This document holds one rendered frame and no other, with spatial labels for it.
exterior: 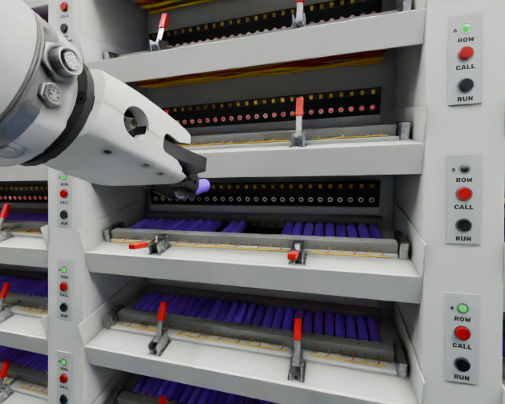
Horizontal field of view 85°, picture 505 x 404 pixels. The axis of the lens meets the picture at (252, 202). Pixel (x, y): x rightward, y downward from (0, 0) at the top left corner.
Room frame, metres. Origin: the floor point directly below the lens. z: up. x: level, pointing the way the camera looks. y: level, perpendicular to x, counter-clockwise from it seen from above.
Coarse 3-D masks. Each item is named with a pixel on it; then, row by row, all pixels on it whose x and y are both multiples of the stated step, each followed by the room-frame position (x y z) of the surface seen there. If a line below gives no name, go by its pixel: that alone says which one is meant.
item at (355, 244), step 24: (168, 240) 0.56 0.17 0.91; (192, 240) 0.55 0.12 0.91; (216, 240) 0.53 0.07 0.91; (240, 240) 0.52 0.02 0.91; (264, 240) 0.50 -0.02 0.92; (288, 240) 0.49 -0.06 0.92; (312, 240) 0.48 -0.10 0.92; (336, 240) 0.47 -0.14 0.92; (360, 240) 0.46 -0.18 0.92; (384, 240) 0.46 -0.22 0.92
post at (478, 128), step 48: (432, 0) 0.39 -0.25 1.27; (480, 0) 0.37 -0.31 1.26; (432, 48) 0.39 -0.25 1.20; (432, 96) 0.39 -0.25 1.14; (432, 144) 0.39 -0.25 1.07; (480, 144) 0.37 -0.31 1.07; (432, 192) 0.39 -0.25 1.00; (432, 240) 0.39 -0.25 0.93; (432, 288) 0.39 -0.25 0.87; (480, 288) 0.37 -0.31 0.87; (432, 336) 0.39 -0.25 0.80; (480, 336) 0.37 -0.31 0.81; (432, 384) 0.39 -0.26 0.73; (480, 384) 0.37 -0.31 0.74
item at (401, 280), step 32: (96, 224) 0.58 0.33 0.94; (128, 224) 0.68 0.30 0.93; (224, 224) 0.65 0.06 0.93; (96, 256) 0.55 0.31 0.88; (128, 256) 0.53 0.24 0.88; (160, 256) 0.52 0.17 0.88; (192, 256) 0.51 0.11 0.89; (224, 256) 0.50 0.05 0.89; (256, 256) 0.49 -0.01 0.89; (320, 256) 0.47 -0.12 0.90; (416, 256) 0.41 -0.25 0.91; (288, 288) 0.46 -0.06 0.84; (320, 288) 0.44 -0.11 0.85; (352, 288) 0.43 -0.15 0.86; (384, 288) 0.41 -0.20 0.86; (416, 288) 0.40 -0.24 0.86
